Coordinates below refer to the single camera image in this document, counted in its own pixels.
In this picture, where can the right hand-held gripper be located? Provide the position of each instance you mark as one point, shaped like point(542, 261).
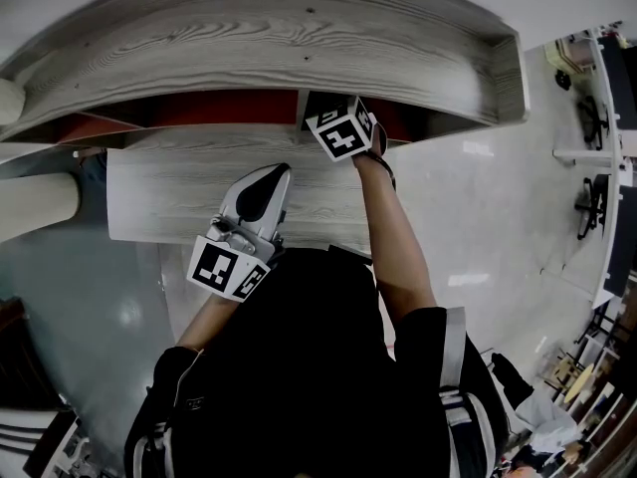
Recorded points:
point(343, 137)

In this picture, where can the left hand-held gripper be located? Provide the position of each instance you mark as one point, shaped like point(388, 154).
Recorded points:
point(224, 262)

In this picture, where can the grey wooden shelf unit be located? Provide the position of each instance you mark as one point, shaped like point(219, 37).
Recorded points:
point(278, 48)

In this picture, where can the person's right forearm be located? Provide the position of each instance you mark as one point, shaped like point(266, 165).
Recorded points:
point(393, 247)

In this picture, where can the person's left forearm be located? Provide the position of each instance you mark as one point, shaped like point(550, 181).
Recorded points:
point(206, 321)

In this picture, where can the grey wood-grain board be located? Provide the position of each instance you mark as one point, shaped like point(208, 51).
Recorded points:
point(189, 187)

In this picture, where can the black flat device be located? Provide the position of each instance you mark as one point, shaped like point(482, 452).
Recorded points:
point(348, 253)

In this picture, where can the dark backpack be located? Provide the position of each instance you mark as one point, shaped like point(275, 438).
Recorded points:
point(94, 177)

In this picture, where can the person's black clothed torso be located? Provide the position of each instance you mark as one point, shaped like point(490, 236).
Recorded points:
point(298, 366)

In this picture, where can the small black round object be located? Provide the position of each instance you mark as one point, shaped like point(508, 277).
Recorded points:
point(563, 80)

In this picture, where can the tan cardboard box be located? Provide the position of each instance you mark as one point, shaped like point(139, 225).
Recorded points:
point(565, 55)

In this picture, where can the black office chair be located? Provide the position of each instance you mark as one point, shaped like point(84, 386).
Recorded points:
point(597, 202)
point(594, 117)

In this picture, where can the row of black monitors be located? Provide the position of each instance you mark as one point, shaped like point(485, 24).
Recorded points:
point(619, 82)

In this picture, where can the dark brown cabinet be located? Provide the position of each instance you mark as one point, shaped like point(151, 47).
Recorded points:
point(25, 366)

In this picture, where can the white black equipment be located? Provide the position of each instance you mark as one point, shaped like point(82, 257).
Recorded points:
point(45, 446)

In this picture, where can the small round wooden table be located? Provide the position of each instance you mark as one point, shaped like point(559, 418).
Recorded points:
point(582, 379)

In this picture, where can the white ribbed pedestal table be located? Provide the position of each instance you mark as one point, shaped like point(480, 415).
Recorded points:
point(35, 202)

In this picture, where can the metal frame rack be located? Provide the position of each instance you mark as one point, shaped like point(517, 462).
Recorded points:
point(599, 324)

